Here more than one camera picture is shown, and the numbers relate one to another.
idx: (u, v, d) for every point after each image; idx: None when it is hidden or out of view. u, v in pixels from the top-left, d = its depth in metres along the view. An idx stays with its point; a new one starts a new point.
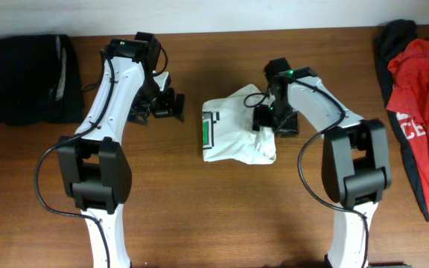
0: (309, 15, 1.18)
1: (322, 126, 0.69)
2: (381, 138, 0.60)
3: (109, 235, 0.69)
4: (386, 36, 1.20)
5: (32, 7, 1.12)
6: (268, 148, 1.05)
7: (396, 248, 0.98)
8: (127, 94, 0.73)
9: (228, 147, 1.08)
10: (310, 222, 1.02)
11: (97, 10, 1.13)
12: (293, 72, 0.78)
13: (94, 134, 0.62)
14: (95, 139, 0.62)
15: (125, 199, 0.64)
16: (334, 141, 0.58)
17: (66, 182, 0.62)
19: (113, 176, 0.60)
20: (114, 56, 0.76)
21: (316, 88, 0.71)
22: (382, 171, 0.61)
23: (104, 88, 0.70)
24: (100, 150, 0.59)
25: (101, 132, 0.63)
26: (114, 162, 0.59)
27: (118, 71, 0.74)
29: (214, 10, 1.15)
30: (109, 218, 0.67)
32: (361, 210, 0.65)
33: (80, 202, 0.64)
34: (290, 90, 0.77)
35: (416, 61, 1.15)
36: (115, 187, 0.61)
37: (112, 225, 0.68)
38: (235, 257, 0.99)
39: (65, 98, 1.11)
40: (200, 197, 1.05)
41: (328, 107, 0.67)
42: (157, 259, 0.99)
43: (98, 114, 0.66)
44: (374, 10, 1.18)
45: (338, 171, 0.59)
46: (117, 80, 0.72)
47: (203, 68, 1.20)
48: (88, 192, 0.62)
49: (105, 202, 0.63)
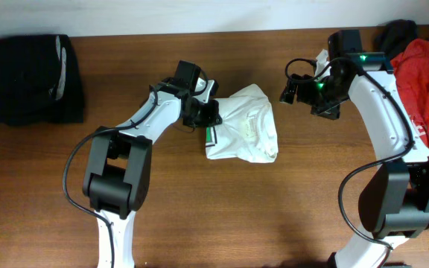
0: (309, 15, 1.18)
1: (377, 136, 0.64)
2: None
3: (118, 238, 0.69)
4: (385, 36, 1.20)
5: (32, 7, 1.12)
6: (269, 147, 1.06)
7: (395, 248, 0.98)
8: (165, 119, 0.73)
9: (228, 144, 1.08)
10: (310, 222, 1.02)
11: (97, 10, 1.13)
12: (366, 59, 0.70)
13: (132, 132, 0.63)
14: (130, 133, 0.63)
15: (140, 207, 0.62)
16: (391, 176, 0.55)
17: (86, 177, 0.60)
19: (137, 179, 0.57)
20: (160, 91, 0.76)
21: (389, 94, 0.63)
22: None
23: (147, 107, 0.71)
24: (132, 145, 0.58)
25: (137, 131, 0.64)
26: (142, 161, 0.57)
27: (161, 100, 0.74)
29: (213, 10, 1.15)
30: (119, 222, 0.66)
32: (388, 240, 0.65)
33: (94, 202, 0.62)
34: (357, 82, 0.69)
35: (416, 61, 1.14)
36: (132, 192, 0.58)
37: (121, 230, 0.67)
38: (236, 257, 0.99)
39: (65, 98, 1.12)
40: (201, 198, 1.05)
41: (396, 124, 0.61)
42: (157, 258, 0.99)
43: (138, 117, 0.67)
44: (374, 10, 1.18)
45: (383, 204, 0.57)
46: (159, 105, 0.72)
47: (202, 68, 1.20)
48: (103, 196, 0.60)
49: (119, 206, 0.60)
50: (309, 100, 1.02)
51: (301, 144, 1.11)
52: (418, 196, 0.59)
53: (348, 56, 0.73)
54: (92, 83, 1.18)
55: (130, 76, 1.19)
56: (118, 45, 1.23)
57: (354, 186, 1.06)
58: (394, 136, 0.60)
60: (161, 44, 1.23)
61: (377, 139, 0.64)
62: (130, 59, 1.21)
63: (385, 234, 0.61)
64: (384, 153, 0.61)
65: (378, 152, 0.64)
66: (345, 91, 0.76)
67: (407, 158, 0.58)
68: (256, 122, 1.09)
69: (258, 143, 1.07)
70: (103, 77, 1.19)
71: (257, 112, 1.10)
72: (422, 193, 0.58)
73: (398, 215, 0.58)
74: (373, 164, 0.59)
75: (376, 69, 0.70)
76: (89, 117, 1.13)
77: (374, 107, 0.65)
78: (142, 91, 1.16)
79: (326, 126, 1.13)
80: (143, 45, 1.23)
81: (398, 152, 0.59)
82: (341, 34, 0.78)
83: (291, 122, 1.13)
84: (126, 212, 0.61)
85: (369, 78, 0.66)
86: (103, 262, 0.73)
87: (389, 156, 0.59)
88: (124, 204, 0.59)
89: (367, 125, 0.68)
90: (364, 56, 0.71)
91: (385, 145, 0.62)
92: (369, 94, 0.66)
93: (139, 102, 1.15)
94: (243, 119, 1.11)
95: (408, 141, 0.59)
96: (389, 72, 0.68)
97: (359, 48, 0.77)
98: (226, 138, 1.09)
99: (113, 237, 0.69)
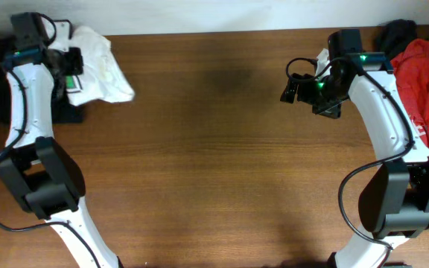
0: (309, 15, 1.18)
1: (377, 136, 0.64)
2: None
3: (83, 231, 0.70)
4: (386, 35, 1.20)
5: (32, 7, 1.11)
6: (125, 85, 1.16)
7: (395, 249, 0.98)
8: (44, 93, 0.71)
9: (92, 88, 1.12)
10: (309, 222, 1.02)
11: (97, 10, 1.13)
12: (366, 59, 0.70)
13: (26, 141, 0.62)
14: (24, 144, 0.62)
15: (81, 191, 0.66)
16: (391, 176, 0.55)
17: (17, 195, 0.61)
19: (62, 170, 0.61)
20: (16, 68, 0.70)
21: (389, 94, 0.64)
22: None
23: (18, 97, 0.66)
24: (37, 150, 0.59)
25: (30, 136, 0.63)
26: (55, 155, 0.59)
27: (25, 78, 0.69)
29: (213, 9, 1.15)
30: (73, 215, 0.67)
32: (388, 240, 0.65)
33: (41, 212, 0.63)
34: (357, 82, 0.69)
35: (416, 61, 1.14)
36: (67, 182, 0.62)
37: (81, 223, 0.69)
38: (235, 257, 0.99)
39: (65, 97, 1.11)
40: (201, 197, 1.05)
41: (396, 124, 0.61)
42: (157, 258, 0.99)
43: (20, 120, 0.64)
44: (375, 10, 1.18)
45: (383, 204, 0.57)
46: (27, 86, 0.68)
47: (202, 68, 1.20)
48: (44, 200, 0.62)
49: (64, 200, 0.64)
50: (309, 100, 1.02)
51: (301, 144, 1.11)
52: (418, 196, 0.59)
53: (348, 56, 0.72)
54: None
55: (130, 76, 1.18)
56: (118, 45, 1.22)
57: (354, 186, 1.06)
58: (394, 136, 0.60)
60: (161, 44, 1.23)
61: (377, 139, 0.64)
62: (130, 59, 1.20)
63: (385, 234, 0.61)
64: (384, 153, 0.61)
65: (378, 152, 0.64)
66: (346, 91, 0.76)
67: (407, 158, 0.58)
68: (101, 66, 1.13)
69: (118, 83, 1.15)
70: None
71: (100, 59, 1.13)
72: (421, 192, 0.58)
73: (398, 215, 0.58)
74: (372, 164, 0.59)
75: (376, 69, 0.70)
76: (88, 117, 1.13)
77: (373, 108, 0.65)
78: (143, 91, 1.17)
79: (326, 126, 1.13)
80: (143, 45, 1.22)
81: (398, 152, 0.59)
82: (342, 34, 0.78)
83: (291, 121, 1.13)
84: (75, 200, 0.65)
85: (369, 78, 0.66)
86: (91, 262, 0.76)
87: (389, 156, 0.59)
88: (68, 196, 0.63)
89: (367, 124, 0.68)
90: (364, 56, 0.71)
91: (384, 146, 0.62)
92: (369, 94, 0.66)
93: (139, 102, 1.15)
94: (100, 65, 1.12)
95: (408, 141, 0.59)
96: (389, 72, 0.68)
97: (359, 48, 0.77)
98: (90, 83, 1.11)
99: (77, 231, 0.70)
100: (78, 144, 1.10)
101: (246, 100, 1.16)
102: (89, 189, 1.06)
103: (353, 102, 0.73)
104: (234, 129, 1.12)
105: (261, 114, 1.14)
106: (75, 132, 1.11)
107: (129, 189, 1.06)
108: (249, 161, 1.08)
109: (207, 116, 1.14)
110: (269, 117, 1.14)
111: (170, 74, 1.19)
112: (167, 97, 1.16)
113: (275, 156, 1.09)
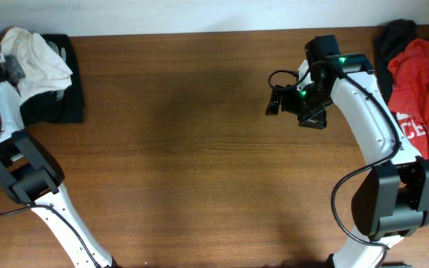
0: (310, 15, 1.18)
1: (364, 138, 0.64)
2: None
3: (68, 216, 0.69)
4: (385, 36, 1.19)
5: (31, 7, 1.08)
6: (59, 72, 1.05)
7: (396, 249, 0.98)
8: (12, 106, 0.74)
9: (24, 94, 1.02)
10: (309, 222, 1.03)
11: (97, 10, 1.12)
12: (345, 60, 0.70)
13: (4, 136, 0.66)
14: (4, 138, 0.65)
15: (62, 174, 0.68)
16: (381, 179, 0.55)
17: (4, 185, 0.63)
19: (40, 157, 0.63)
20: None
21: (371, 96, 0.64)
22: (423, 215, 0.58)
23: None
24: (15, 141, 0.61)
25: (7, 132, 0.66)
26: (32, 144, 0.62)
27: None
29: (213, 10, 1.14)
30: (55, 196, 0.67)
32: (384, 241, 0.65)
33: (27, 199, 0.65)
34: (337, 85, 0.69)
35: (416, 61, 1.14)
36: (47, 167, 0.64)
37: (65, 207, 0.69)
38: (235, 257, 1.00)
39: (66, 98, 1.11)
40: (201, 197, 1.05)
41: (381, 126, 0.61)
42: (157, 259, 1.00)
43: None
44: (376, 9, 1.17)
45: (375, 208, 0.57)
46: None
47: (202, 68, 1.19)
48: (30, 186, 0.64)
49: (47, 184, 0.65)
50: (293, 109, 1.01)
51: (300, 144, 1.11)
52: (412, 196, 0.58)
53: (327, 58, 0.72)
54: (92, 83, 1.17)
55: (129, 76, 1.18)
56: (118, 45, 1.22)
57: (354, 186, 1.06)
58: (380, 138, 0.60)
60: (161, 44, 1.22)
61: (363, 142, 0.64)
62: (130, 59, 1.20)
63: (380, 237, 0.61)
64: (373, 156, 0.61)
65: (366, 155, 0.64)
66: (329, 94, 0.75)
67: (395, 160, 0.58)
68: (33, 52, 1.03)
69: (57, 63, 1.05)
70: (103, 77, 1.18)
71: (27, 47, 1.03)
72: (413, 192, 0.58)
73: (392, 217, 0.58)
74: (363, 168, 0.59)
75: (357, 70, 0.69)
76: (88, 117, 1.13)
77: (358, 111, 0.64)
78: (143, 92, 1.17)
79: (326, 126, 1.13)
80: (143, 45, 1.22)
81: (386, 155, 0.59)
82: (317, 39, 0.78)
83: (291, 121, 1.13)
84: (56, 183, 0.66)
85: (348, 80, 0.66)
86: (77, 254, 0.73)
87: (377, 159, 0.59)
88: (49, 180, 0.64)
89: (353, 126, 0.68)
90: (343, 58, 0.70)
91: (372, 148, 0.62)
92: (351, 97, 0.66)
93: (138, 102, 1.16)
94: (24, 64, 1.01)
95: (395, 141, 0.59)
96: (369, 73, 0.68)
97: (337, 50, 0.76)
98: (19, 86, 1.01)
99: (63, 217, 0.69)
100: (78, 144, 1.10)
101: (246, 100, 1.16)
102: (89, 190, 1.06)
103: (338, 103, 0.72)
104: (234, 129, 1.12)
105: (261, 113, 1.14)
106: (74, 132, 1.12)
107: (129, 189, 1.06)
108: (249, 161, 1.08)
109: (207, 116, 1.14)
110: (269, 117, 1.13)
111: (170, 74, 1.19)
112: (166, 97, 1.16)
113: (275, 156, 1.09)
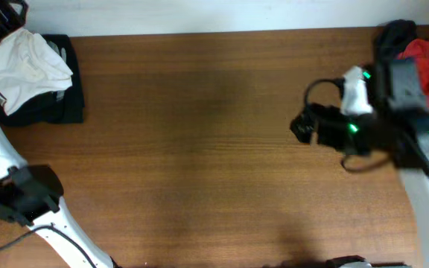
0: (312, 16, 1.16)
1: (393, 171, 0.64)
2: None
3: (69, 232, 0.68)
4: (386, 33, 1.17)
5: (30, 7, 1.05)
6: (59, 74, 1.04)
7: (396, 249, 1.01)
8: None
9: (21, 94, 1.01)
10: (309, 222, 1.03)
11: (94, 10, 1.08)
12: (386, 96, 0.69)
13: None
14: (0, 175, 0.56)
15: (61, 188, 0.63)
16: None
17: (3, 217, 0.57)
19: (43, 190, 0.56)
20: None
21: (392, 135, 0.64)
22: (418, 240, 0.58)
23: None
24: (15, 179, 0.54)
25: (0, 167, 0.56)
26: (34, 181, 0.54)
27: None
29: (213, 10, 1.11)
30: (55, 217, 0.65)
32: None
33: (25, 220, 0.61)
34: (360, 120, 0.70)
35: (417, 60, 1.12)
36: (50, 193, 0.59)
37: (66, 225, 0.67)
38: (235, 257, 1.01)
39: (66, 99, 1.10)
40: (201, 198, 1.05)
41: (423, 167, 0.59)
42: (157, 259, 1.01)
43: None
44: (380, 9, 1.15)
45: None
46: None
47: (202, 68, 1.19)
48: (30, 208, 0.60)
49: (46, 204, 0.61)
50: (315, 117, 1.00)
51: (300, 144, 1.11)
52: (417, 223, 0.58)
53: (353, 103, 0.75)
54: (92, 83, 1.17)
55: (130, 77, 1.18)
56: (117, 45, 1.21)
57: (354, 186, 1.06)
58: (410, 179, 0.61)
60: (161, 44, 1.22)
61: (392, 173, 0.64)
62: (130, 59, 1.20)
63: None
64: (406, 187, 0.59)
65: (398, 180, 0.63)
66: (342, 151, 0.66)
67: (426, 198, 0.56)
68: (33, 52, 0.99)
69: (58, 63, 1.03)
70: (104, 77, 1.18)
71: (27, 47, 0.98)
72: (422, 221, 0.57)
73: None
74: None
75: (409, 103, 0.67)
76: (88, 117, 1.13)
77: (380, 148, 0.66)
78: (143, 92, 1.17)
79: None
80: (143, 45, 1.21)
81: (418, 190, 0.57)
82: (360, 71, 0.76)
83: (293, 121, 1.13)
84: (56, 202, 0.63)
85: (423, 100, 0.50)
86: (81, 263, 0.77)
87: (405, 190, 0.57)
88: (51, 202, 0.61)
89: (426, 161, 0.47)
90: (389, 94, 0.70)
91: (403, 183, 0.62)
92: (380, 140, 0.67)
93: (138, 103, 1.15)
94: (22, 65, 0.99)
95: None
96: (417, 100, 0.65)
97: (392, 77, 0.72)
98: (16, 87, 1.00)
99: (65, 233, 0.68)
100: (78, 145, 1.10)
101: (246, 100, 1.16)
102: (89, 190, 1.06)
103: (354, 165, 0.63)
104: (234, 129, 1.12)
105: (261, 114, 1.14)
106: (75, 132, 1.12)
107: (130, 190, 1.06)
108: (249, 161, 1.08)
109: (207, 117, 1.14)
110: (269, 118, 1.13)
111: (170, 74, 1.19)
112: (167, 98, 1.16)
113: (275, 157, 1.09)
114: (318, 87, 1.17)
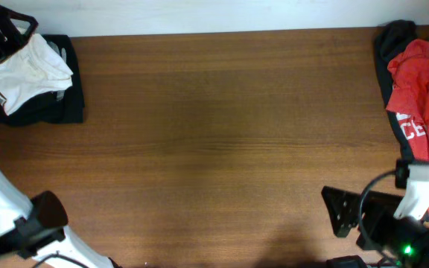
0: (312, 16, 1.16)
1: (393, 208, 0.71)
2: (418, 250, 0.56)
3: (74, 254, 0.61)
4: (385, 36, 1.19)
5: (30, 7, 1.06)
6: (59, 71, 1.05)
7: None
8: None
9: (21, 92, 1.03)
10: (309, 222, 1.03)
11: (97, 10, 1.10)
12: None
13: (4, 226, 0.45)
14: (5, 228, 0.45)
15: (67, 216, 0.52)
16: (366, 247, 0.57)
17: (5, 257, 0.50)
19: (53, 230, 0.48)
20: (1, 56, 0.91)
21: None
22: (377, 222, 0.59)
23: None
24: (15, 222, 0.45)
25: (5, 219, 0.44)
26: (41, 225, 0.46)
27: None
29: (214, 11, 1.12)
30: (62, 245, 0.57)
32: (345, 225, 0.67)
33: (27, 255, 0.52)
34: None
35: (415, 62, 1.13)
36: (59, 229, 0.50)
37: (72, 249, 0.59)
38: (235, 257, 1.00)
39: (66, 99, 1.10)
40: (201, 197, 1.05)
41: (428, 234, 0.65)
42: (157, 259, 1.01)
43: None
44: (380, 10, 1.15)
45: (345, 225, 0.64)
46: None
47: (202, 68, 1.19)
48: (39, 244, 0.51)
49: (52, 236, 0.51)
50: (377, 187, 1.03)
51: (300, 144, 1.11)
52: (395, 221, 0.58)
53: None
54: (92, 83, 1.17)
55: (130, 76, 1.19)
56: (118, 45, 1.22)
57: (354, 186, 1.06)
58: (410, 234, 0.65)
60: (161, 44, 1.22)
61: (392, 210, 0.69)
62: (130, 59, 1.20)
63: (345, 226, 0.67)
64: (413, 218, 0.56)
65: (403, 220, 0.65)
66: (326, 205, 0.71)
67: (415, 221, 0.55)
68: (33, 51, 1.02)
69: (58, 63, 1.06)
70: (104, 77, 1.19)
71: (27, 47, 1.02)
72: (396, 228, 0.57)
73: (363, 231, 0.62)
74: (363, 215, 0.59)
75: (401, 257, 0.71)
76: (88, 117, 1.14)
77: None
78: (144, 92, 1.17)
79: (327, 126, 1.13)
80: (143, 45, 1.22)
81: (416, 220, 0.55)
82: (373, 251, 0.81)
83: (293, 121, 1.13)
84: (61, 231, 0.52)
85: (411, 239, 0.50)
86: None
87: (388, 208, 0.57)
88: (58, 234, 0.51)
89: (418, 194, 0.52)
90: None
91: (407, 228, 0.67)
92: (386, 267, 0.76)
93: (138, 103, 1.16)
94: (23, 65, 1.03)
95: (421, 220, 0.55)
96: None
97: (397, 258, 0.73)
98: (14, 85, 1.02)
99: (68, 255, 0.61)
100: (78, 144, 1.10)
101: (246, 100, 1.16)
102: (89, 190, 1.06)
103: (339, 220, 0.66)
104: (234, 129, 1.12)
105: (261, 114, 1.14)
106: (74, 132, 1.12)
107: (130, 189, 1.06)
108: (249, 161, 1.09)
109: (207, 117, 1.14)
110: (269, 118, 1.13)
111: (170, 74, 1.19)
112: (167, 98, 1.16)
113: (275, 156, 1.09)
114: (318, 87, 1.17)
